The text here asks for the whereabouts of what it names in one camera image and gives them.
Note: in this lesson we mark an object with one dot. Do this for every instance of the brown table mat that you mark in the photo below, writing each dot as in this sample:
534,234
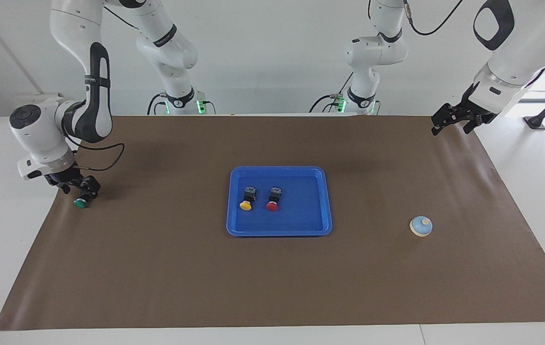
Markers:
253,278

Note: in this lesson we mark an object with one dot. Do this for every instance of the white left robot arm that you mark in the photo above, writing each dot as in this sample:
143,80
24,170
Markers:
521,43

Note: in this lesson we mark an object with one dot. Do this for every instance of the yellow push button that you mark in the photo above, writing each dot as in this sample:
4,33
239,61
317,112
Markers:
246,205

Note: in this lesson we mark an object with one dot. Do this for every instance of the blue plastic tray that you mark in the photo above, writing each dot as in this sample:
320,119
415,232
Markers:
301,215

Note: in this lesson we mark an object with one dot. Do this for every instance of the light blue desk bell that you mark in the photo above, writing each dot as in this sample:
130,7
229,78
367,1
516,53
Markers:
421,227

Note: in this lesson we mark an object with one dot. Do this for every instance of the green push button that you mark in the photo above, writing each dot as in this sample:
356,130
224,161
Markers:
79,203

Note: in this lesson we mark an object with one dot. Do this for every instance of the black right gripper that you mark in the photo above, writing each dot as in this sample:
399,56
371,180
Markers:
66,177

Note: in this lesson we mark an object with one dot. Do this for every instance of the red push button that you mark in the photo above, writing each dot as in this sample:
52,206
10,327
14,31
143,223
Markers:
272,206

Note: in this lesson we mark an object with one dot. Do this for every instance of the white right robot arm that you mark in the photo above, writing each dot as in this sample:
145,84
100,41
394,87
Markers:
42,134

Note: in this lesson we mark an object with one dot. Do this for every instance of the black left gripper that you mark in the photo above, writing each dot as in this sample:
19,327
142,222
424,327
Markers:
476,103

